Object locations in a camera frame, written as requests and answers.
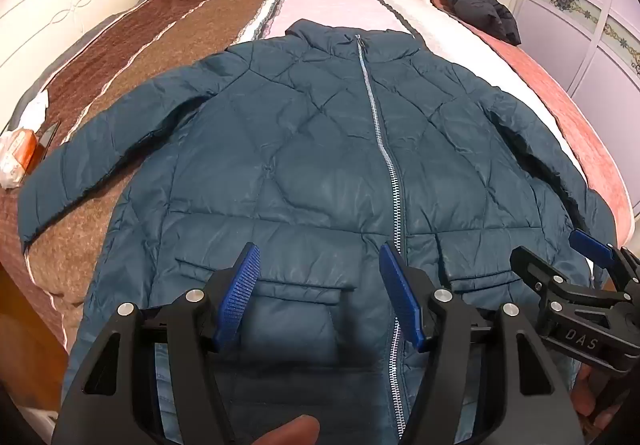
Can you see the person's right hand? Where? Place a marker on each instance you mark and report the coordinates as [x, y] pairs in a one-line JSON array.
[[586, 392]]

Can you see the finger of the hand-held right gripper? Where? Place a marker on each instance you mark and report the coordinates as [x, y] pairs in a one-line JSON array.
[[537, 267], [590, 241]]

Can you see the small black object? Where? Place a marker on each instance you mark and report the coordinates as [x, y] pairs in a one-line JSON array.
[[48, 137]]

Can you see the orange tissue packet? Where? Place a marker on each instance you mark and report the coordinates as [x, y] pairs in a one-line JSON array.
[[17, 155]]

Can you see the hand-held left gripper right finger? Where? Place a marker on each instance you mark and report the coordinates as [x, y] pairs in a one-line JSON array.
[[400, 297]]

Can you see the wooden bed frame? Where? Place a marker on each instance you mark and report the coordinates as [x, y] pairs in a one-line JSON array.
[[25, 325]]

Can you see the teal quilted puffer jacket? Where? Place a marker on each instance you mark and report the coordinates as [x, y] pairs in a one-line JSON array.
[[300, 150]]

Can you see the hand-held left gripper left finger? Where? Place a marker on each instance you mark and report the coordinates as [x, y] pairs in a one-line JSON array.
[[239, 297]]

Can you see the white bed headboard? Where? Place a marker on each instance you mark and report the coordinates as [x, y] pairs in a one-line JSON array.
[[60, 5]]

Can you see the crumpled white tissue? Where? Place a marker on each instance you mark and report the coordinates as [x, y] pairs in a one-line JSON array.
[[34, 109]]

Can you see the person's left hand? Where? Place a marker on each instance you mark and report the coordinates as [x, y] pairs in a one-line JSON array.
[[287, 432]]

